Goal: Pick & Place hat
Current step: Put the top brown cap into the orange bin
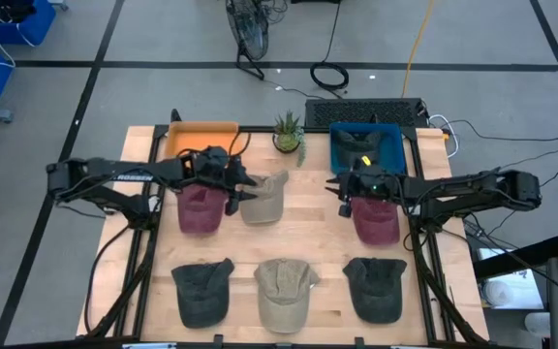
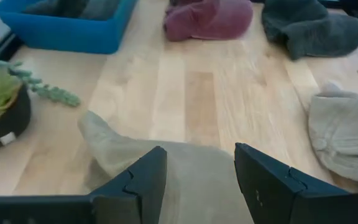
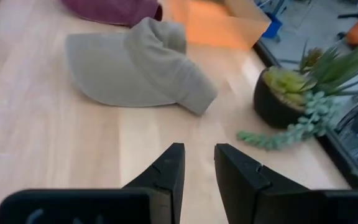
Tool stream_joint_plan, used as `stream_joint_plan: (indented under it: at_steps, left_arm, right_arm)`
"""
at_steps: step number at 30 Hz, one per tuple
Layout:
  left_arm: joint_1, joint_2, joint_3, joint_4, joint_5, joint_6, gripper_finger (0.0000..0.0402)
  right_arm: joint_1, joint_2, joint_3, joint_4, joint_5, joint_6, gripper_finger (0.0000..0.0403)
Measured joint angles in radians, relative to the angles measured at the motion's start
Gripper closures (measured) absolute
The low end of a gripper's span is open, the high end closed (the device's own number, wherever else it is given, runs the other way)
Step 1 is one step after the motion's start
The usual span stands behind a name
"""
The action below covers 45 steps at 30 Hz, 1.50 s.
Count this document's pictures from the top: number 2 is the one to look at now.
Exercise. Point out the blue plastic bin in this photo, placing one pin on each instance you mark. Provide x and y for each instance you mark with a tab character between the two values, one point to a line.
67	37

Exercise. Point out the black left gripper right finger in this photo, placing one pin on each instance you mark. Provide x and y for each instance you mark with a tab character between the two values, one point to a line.
278	199

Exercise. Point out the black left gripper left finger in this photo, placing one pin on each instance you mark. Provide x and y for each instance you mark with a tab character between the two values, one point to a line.
120	205

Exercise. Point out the potted succulent plant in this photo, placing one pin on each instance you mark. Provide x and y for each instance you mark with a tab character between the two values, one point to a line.
8	124

